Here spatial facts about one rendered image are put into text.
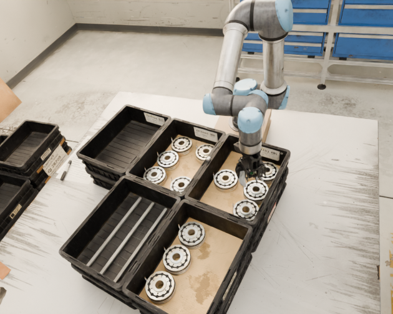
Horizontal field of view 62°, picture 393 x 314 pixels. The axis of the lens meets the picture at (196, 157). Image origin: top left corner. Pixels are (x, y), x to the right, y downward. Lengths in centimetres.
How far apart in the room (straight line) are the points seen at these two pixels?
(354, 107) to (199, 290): 236
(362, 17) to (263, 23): 178
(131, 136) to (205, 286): 89
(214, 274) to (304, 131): 96
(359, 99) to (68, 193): 252
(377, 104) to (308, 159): 164
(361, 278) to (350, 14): 213
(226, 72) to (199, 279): 73
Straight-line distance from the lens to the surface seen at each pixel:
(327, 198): 158
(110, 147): 174
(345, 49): 316
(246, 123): 102
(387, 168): 274
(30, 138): 264
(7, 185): 257
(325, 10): 300
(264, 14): 132
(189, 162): 154
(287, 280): 137
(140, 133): 176
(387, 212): 250
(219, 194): 140
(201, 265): 125
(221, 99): 114
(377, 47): 317
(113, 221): 144
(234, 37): 128
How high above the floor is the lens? 197
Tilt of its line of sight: 47 degrees down
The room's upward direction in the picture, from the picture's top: 11 degrees counter-clockwise
